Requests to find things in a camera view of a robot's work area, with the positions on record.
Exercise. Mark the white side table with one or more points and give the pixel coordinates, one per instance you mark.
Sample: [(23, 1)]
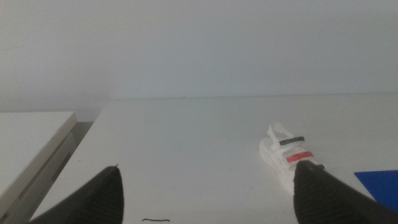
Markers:
[(25, 140)]

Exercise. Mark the blue mat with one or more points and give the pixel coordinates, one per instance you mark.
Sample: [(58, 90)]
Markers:
[(382, 186)]

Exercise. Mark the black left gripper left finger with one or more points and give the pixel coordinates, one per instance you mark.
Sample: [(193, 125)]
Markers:
[(102, 199)]

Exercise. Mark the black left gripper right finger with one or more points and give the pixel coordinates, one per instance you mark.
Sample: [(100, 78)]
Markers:
[(323, 199)]

